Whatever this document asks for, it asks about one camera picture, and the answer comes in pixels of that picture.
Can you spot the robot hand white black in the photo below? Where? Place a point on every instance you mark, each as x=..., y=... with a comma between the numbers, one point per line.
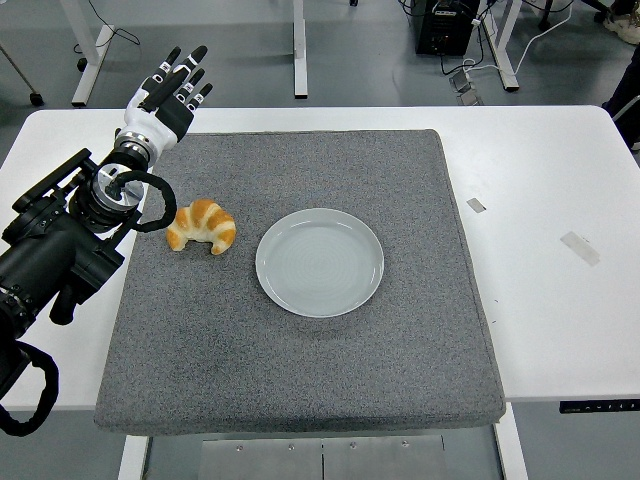
x=150, y=122

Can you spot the golden croissant bread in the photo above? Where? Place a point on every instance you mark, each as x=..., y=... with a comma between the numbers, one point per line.
x=205, y=220

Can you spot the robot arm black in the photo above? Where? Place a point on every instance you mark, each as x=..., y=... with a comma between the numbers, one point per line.
x=45, y=245

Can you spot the light grey round plate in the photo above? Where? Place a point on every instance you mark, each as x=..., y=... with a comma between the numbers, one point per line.
x=320, y=262

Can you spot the grey metal plate with screws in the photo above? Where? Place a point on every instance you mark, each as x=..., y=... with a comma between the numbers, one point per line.
x=320, y=457

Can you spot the white desk leg with foot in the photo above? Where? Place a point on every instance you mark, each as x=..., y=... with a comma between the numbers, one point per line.
x=299, y=50
x=92, y=65
x=505, y=50

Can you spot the metal pole with caster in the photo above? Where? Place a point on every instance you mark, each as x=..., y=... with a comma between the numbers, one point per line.
x=22, y=75

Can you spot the grey fabric mat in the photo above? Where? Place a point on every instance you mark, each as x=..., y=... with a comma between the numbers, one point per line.
x=300, y=365

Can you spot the black computer tower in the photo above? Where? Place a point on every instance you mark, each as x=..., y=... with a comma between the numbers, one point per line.
x=442, y=27

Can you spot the grey foot pedal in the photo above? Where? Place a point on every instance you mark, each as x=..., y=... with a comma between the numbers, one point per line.
x=465, y=89

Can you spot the white table leg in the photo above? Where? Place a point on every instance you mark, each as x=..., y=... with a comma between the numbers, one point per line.
x=132, y=457
x=511, y=450

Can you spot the large clear tape piece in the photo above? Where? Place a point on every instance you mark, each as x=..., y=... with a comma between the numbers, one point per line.
x=580, y=248

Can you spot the person's leg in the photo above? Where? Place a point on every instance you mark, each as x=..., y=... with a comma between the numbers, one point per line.
x=625, y=95

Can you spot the person's foot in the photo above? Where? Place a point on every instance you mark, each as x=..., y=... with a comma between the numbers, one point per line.
x=622, y=25

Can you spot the black table control panel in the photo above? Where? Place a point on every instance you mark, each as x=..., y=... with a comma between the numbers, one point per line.
x=600, y=407

